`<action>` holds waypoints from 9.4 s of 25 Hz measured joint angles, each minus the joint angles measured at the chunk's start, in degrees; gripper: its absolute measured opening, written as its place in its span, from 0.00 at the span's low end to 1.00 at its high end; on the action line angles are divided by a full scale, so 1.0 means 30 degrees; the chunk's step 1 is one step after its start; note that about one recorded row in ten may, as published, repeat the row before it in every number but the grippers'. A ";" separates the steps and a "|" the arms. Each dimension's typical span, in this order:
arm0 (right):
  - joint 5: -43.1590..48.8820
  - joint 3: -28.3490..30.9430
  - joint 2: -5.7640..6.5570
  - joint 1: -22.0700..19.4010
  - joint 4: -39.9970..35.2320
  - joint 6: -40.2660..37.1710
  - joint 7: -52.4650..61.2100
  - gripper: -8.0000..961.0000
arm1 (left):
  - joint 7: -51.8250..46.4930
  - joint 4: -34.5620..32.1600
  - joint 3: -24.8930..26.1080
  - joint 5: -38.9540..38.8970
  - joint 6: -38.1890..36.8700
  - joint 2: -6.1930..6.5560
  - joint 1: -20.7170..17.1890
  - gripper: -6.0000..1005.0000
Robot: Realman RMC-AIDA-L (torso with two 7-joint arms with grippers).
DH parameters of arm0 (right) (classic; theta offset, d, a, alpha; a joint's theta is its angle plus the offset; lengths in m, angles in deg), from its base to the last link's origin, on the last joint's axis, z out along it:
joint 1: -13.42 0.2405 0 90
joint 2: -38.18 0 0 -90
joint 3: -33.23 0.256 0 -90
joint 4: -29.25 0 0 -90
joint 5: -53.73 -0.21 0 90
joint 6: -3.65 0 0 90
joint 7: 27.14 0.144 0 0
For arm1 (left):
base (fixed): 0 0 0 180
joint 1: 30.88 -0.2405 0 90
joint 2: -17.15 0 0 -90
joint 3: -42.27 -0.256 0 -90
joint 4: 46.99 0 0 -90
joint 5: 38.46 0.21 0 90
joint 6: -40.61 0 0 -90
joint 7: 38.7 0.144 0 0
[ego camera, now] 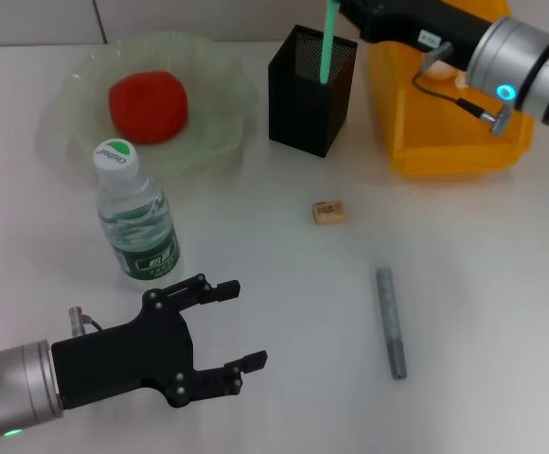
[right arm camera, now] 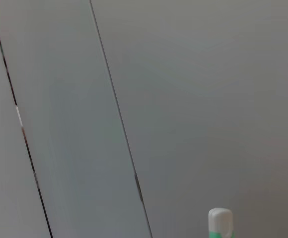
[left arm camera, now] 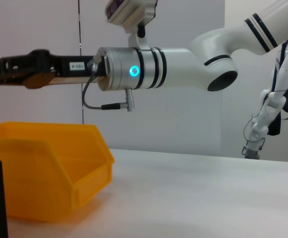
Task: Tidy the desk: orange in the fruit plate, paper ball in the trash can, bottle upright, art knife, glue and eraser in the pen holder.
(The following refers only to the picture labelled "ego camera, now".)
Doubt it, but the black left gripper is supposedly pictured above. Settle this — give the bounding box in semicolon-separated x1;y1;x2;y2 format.
50;272;270;410

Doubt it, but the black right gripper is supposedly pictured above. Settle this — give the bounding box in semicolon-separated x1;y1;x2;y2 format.
338;0;492;61

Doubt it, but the green utility knife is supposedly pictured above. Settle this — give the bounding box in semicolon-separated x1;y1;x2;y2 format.
320;0;340;87

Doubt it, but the white paper ball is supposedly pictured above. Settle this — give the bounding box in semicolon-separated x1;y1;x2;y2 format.
427;60;470;91

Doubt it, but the clear green-label water bottle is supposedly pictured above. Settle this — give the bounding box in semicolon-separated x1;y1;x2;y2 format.
92;137;185;291

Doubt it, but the beige eraser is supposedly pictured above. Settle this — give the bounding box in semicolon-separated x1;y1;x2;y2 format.
310;200;350;227

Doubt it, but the red orange fruit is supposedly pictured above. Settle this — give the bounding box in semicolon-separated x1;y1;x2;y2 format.
108;70;190;146

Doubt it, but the black mesh pen holder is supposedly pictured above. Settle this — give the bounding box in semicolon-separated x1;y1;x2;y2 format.
268;24;359;158

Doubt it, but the grey pen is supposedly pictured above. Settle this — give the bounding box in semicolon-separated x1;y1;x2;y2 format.
374;265;407;381

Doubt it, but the green glass fruit plate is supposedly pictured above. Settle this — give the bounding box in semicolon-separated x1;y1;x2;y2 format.
61;30;260;180

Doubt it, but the yellow plastic bin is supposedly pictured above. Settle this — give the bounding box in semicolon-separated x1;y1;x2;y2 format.
366;0;543;179

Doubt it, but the left arm gripper cable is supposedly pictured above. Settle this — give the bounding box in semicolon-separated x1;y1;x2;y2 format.
68;306;106;338

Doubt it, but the arm gripper cable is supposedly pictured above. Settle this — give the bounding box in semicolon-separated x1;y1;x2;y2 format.
68;306;106;338
411;40;518;137

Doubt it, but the right arm gripper cable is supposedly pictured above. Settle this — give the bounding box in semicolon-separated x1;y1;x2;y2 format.
411;40;518;137

